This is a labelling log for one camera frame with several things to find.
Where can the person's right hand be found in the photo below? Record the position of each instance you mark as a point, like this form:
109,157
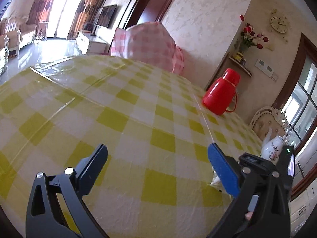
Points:
248,215

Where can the pink checkered chair cover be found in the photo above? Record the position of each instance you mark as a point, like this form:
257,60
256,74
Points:
146,44
179,59

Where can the brown patterned curtain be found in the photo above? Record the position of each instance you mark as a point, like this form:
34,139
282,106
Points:
84,10
42,0

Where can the red thermos jug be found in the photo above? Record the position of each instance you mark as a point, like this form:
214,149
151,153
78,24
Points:
218,91

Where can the white floral teapot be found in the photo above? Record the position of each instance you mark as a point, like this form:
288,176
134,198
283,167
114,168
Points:
272,148

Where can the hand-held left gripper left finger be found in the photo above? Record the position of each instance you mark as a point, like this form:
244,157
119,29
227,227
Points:
95,162

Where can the yellow checkered tablecloth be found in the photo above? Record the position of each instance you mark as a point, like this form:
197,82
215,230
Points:
123,129

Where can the glass paned door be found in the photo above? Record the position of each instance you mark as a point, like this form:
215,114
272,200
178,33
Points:
302,99

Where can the yellow jar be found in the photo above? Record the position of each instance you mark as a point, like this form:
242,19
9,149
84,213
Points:
238,57

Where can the white television cabinet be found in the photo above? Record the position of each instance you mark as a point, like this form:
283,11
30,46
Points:
94,42

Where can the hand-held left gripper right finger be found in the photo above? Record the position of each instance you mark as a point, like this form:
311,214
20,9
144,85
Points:
223,171

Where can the white wall switch panel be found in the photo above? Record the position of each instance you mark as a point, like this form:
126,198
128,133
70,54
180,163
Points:
263,65

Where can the round wall clock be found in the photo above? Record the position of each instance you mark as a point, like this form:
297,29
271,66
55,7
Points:
279,23

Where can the brown wooden door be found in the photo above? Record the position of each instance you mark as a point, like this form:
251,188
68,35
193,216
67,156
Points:
153,2

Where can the ornate cream sofa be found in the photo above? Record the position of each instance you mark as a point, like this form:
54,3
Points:
12,29

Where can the white snack packet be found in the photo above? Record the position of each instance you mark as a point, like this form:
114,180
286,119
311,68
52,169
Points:
216,181

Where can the flat screen television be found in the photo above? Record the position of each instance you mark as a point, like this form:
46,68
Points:
107,16

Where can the wooden corner shelf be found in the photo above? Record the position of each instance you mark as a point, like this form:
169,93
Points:
241,67

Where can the white ornate chair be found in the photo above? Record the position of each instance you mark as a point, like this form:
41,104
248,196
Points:
265,124

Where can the red flower bouquet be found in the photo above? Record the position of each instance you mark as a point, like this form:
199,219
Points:
249,33

